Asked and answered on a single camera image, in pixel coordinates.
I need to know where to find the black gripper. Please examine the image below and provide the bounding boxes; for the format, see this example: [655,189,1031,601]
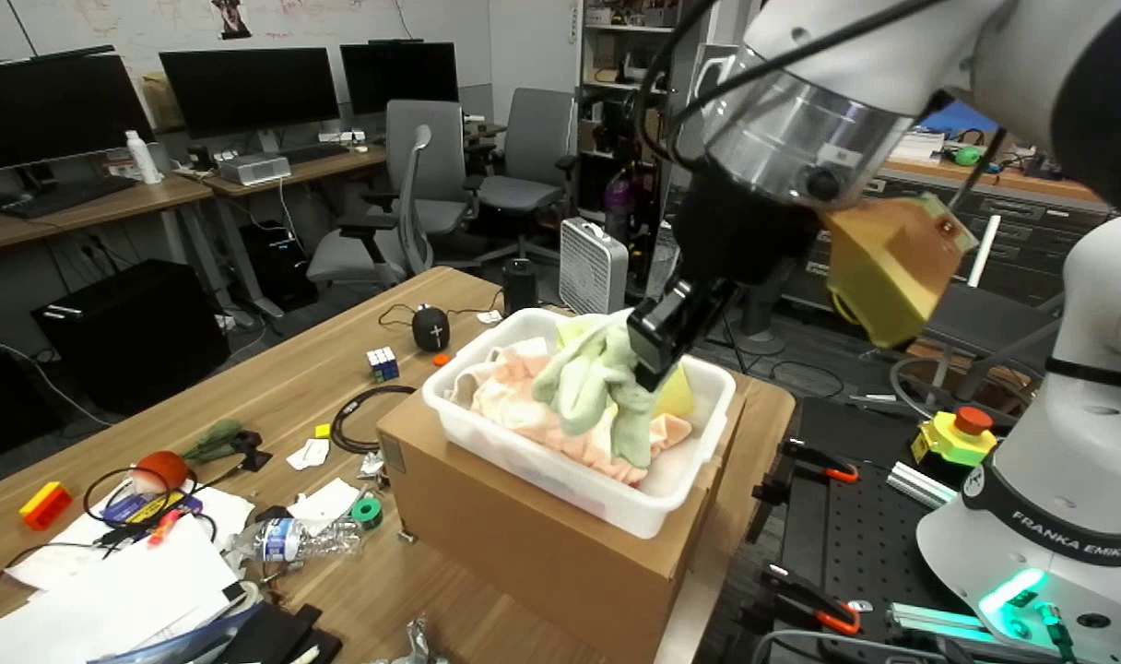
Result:
[625,164,822,393]

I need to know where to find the light green towel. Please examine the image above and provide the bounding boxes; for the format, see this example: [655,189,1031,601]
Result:
[533,314,652,468]

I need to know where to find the peach t-shirt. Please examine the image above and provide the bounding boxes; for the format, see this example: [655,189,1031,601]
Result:
[453,349,698,485]

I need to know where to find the yellow towel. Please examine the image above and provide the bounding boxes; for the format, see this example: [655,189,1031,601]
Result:
[655,371,692,420]

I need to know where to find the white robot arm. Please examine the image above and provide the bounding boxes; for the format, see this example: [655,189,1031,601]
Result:
[685,0,1121,664]

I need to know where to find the white box fan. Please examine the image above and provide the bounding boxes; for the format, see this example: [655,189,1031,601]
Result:
[555,218,625,314]

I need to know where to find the brown cardboard box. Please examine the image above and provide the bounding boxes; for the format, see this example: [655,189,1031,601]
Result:
[381,398,746,664]

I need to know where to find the white plastic bin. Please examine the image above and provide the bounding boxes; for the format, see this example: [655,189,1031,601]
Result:
[421,310,733,540]

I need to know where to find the grey office chair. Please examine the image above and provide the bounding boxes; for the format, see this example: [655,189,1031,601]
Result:
[307,99,467,290]
[475,89,575,240]

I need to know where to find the rubiks cube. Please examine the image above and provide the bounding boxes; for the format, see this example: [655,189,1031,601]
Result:
[366,349,398,382]

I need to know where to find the emergency stop button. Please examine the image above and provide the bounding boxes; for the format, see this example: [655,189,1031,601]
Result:
[909,408,996,468]

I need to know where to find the green tape roll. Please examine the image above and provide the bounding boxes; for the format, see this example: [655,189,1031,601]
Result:
[351,494,383,533]

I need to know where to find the right black monitor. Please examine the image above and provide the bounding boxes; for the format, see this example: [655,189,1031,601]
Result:
[338,40,458,115]

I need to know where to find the black monitor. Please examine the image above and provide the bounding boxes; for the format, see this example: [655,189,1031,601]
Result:
[0,55,149,169]
[157,47,338,132]
[338,40,458,115]

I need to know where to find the crumpled plastic bottle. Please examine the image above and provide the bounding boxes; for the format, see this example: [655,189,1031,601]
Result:
[224,511,360,572]

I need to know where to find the middle black monitor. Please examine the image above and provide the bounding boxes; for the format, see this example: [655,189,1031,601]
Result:
[157,47,338,132]

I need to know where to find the white spray bottle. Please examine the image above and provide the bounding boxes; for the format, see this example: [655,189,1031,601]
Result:
[126,128,163,186]

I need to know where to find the black computer case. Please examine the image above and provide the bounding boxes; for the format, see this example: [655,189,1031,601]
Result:
[34,259,229,414]

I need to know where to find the white papers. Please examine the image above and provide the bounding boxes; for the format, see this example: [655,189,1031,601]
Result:
[0,489,251,664]

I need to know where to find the left black monitor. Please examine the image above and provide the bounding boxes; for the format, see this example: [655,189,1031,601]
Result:
[0,55,149,169]

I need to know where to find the yellow red toy block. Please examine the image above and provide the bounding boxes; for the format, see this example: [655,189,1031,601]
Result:
[18,480,72,533]

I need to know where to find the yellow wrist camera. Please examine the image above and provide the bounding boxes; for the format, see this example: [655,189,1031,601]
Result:
[827,197,977,349]

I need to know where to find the black headphone cable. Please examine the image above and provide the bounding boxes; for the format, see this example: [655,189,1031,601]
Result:
[328,383,421,458]

